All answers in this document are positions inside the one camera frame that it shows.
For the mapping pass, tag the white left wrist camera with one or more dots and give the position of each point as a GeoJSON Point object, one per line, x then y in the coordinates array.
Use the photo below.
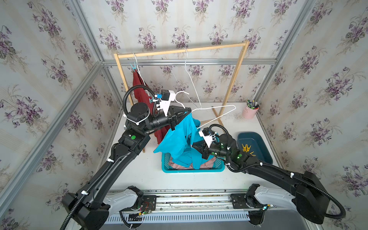
{"type": "Point", "coordinates": [162, 101]}

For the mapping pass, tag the white hanger of red shirt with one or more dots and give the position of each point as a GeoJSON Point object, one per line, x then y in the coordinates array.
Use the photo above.
{"type": "Point", "coordinates": [138, 69]}

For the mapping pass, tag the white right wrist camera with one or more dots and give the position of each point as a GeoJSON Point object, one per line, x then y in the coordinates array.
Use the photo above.
{"type": "Point", "coordinates": [208, 136]}

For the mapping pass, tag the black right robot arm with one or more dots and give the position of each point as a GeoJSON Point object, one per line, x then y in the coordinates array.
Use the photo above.
{"type": "Point", "coordinates": [301, 192]}

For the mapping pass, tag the dark red t-shirt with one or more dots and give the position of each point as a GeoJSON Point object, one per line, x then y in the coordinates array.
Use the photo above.
{"type": "Point", "coordinates": [142, 97]}

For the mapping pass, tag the pink t-shirt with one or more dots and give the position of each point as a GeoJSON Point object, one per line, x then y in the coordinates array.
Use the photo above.
{"type": "Point", "coordinates": [206, 166]}

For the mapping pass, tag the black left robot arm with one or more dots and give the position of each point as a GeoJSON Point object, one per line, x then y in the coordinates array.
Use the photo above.
{"type": "Point", "coordinates": [91, 206]}

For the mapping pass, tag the white wire hanger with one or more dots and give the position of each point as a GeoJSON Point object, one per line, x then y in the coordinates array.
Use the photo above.
{"type": "Point", "coordinates": [190, 77]}

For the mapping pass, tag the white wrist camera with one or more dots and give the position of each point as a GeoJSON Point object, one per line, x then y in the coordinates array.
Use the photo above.
{"type": "Point", "coordinates": [208, 136]}
{"type": "Point", "coordinates": [162, 101]}

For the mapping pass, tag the teal perforated plastic basket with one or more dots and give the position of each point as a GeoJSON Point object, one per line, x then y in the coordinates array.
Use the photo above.
{"type": "Point", "coordinates": [166, 157]}

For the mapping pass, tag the pink pen cup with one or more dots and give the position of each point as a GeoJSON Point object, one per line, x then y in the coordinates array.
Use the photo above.
{"type": "Point", "coordinates": [251, 109]}

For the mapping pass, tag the dark teal plastic tub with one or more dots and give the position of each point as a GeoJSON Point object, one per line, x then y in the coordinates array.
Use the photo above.
{"type": "Point", "coordinates": [257, 145]}

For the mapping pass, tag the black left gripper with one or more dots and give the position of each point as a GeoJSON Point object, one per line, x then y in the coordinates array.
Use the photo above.
{"type": "Point", "coordinates": [176, 117]}

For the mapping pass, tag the white hanger of teal shirt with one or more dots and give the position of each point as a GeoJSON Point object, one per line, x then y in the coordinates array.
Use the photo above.
{"type": "Point", "coordinates": [218, 116]}

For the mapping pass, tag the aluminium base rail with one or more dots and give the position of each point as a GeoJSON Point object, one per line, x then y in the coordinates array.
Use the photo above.
{"type": "Point", "coordinates": [190, 206]}

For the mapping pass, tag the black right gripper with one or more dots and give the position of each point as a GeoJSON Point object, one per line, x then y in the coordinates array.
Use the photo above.
{"type": "Point", "coordinates": [205, 150]}

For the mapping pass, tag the teal t-shirt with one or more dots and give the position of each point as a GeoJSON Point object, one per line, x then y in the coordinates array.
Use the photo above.
{"type": "Point", "coordinates": [179, 142]}

